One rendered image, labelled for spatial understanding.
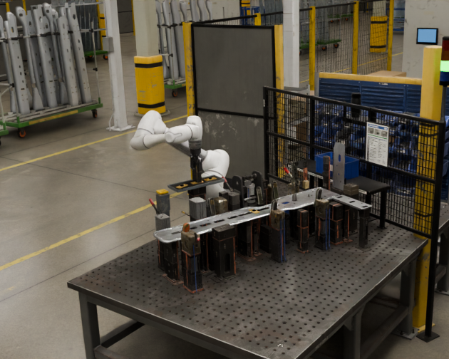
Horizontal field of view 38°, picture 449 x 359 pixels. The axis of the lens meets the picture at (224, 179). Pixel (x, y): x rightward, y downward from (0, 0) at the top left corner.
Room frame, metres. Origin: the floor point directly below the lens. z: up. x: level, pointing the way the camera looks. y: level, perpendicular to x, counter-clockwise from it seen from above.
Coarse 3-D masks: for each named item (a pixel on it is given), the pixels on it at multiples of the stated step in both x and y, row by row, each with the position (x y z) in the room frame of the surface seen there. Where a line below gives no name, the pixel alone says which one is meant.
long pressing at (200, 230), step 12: (300, 192) 4.28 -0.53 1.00; (312, 192) 4.28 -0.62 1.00; (324, 192) 4.27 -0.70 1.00; (288, 204) 4.06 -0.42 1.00; (300, 204) 4.05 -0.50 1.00; (312, 204) 4.07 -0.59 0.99; (216, 216) 3.89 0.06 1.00; (228, 216) 3.89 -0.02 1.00; (240, 216) 3.88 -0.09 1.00; (252, 216) 3.87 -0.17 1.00; (264, 216) 3.89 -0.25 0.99; (168, 228) 3.71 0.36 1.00; (204, 228) 3.69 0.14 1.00; (168, 240) 3.53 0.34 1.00
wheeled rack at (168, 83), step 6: (162, 24) 14.53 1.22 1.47; (174, 24) 14.11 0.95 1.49; (180, 24) 14.23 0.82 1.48; (162, 54) 13.74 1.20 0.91; (168, 54) 13.65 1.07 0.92; (168, 78) 14.09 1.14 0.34; (174, 78) 13.59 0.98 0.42; (180, 78) 14.23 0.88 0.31; (168, 84) 13.69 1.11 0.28; (174, 84) 13.58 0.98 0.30; (180, 84) 13.71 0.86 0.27; (174, 90) 13.66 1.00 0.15; (174, 96) 13.66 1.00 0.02
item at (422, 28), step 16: (416, 0) 10.58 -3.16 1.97; (432, 0) 10.42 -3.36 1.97; (448, 0) 10.25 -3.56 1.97; (416, 16) 10.56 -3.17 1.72; (432, 16) 10.40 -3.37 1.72; (448, 16) 10.24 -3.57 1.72; (416, 32) 10.55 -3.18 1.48; (432, 32) 10.36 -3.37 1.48; (448, 32) 10.23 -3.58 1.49; (416, 48) 10.54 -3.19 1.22; (416, 64) 10.53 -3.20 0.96
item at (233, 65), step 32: (192, 32) 7.15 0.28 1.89; (224, 32) 6.88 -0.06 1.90; (256, 32) 6.63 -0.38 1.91; (192, 64) 7.17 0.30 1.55; (224, 64) 6.89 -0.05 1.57; (256, 64) 6.63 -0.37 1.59; (192, 96) 7.18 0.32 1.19; (224, 96) 6.91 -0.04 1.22; (256, 96) 6.64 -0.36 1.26; (224, 128) 6.92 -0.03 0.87; (256, 128) 6.66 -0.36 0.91; (256, 160) 6.68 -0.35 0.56
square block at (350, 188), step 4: (344, 184) 4.25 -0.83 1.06; (348, 184) 4.25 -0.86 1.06; (352, 184) 4.25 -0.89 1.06; (356, 184) 4.24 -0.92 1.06; (344, 188) 4.25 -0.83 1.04; (348, 188) 4.22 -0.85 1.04; (352, 188) 4.20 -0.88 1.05; (356, 188) 4.22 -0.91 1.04; (344, 192) 4.24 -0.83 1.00; (348, 192) 4.21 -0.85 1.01; (352, 192) 4.20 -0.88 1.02; (356, 192) 4.22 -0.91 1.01; (348, 196) 4.22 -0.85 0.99; (352, 196) 4.20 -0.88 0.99; (356, 196) 4.23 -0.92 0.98; (352, 208) 4.21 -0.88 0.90; (352, 212) 4.21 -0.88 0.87; (356, 212) 4.23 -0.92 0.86; (352, 216) 4.21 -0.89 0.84; (356, 216) 4.23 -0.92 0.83; (352, 220) 4.21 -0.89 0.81; (356, 220) 4.23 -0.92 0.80; (352, 224) 4.21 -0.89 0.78; (356, 224) 4.23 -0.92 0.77; (352, 228) 4.21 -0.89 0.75; (356, 228) 4.23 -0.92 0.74; (352, 232) 4.21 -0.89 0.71; (356, 232) 4.23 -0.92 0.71
